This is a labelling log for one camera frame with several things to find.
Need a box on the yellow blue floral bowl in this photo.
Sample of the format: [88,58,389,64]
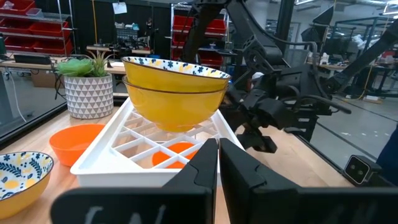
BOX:
[121,56,233,93]
[122,75,230,134]
[0,151,55,221]

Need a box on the shelf rack with red bins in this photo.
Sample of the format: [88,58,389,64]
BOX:
[0,0,75,57]
[170,2,231,75]

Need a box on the orange plate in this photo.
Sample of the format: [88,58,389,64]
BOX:
[151,141,200,170]

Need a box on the cardboard box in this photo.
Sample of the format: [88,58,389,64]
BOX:
[30,70,65,89]

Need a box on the white paper sign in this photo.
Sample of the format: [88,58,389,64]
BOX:
[112,2,128,15]

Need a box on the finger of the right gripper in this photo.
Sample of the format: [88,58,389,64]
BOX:
[221,105,250,126]
[228,88,251,105]

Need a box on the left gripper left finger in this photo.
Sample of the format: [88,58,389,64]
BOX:
[50,138,218,224]

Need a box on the white office chair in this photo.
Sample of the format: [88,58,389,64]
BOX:
[284,49,311,68]

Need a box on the black studio softbox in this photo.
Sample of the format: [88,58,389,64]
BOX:
[300,5,335,44]

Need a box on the white lattice shelf rack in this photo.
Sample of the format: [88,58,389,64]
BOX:
[70,97,246,188]

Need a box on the wooden workbench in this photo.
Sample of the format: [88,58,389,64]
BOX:
[86,45,152,56]
[306,52,349,73]
[0,55,127,75]

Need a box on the succulent in patterned pot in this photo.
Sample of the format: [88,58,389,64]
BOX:
[55,51,115,120]

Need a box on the black table-level camera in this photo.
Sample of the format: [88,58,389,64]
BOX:
[343,154,382,188]

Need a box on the black laptop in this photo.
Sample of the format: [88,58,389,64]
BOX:
[13,54,53,65]

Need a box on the person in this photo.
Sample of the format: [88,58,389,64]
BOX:
[376,126,398,186]

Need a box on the orange plastic mini bowl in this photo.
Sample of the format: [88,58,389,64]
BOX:
[49,123,106,168]

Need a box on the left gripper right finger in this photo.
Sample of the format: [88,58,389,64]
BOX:
[219,138,398,224]

